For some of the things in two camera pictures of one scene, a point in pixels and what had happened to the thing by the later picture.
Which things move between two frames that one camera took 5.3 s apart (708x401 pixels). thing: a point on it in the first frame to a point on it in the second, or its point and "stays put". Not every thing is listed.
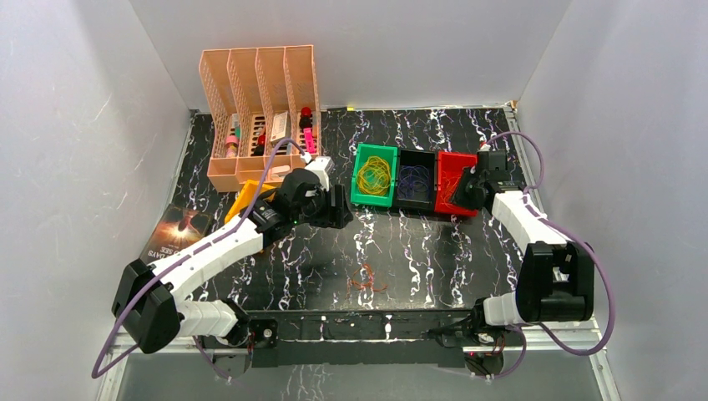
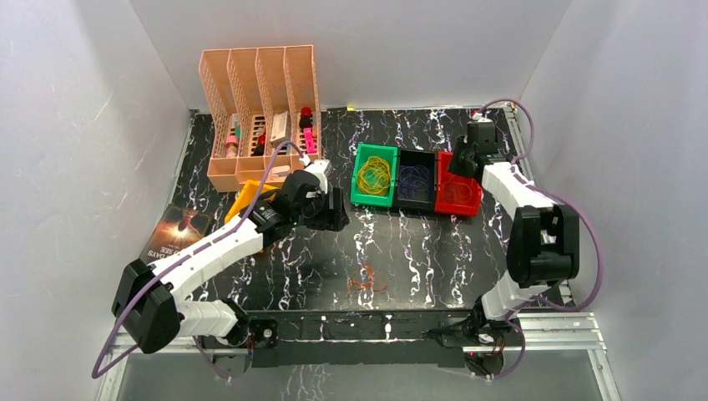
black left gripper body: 340,207 stays put
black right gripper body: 467,191 to 458,163
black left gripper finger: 341,215 stays put
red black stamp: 305,119 stays put
